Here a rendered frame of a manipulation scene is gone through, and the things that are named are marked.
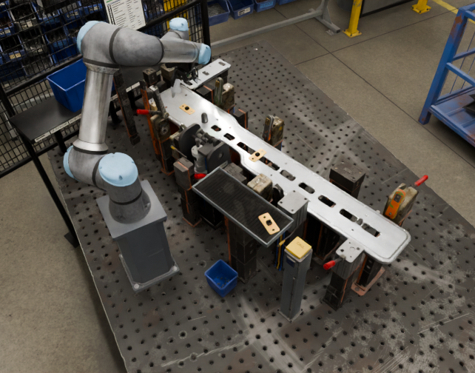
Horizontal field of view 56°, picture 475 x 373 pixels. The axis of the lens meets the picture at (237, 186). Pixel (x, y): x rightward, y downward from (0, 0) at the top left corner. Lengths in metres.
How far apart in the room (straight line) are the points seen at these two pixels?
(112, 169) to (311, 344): 0.98
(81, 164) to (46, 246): 1.60
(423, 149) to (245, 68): 1.50
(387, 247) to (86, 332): 1.73
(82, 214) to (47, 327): 0.82
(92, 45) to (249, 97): 1.42
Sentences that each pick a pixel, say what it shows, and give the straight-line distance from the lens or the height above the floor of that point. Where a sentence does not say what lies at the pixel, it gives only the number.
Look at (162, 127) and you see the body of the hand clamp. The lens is 2.12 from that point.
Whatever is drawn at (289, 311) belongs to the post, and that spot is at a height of 0.78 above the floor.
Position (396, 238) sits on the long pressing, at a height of 1.00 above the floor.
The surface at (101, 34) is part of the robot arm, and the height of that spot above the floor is 1.66.
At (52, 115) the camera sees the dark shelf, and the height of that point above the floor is 1.03.
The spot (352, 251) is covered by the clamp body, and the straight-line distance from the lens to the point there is 1.61.
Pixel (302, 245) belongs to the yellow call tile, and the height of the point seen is 1.16.
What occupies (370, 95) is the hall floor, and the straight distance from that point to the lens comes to 4.05.
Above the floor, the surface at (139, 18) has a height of 1.20.
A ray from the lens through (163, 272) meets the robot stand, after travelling 1.94.
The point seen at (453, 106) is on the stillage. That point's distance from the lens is 3.86.
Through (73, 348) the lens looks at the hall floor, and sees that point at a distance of 2.73.
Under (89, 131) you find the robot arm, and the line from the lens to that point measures 1.58.
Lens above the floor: 2.38
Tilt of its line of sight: 49 degrees down
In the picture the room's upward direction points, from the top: 2 degrees counter-clockwise
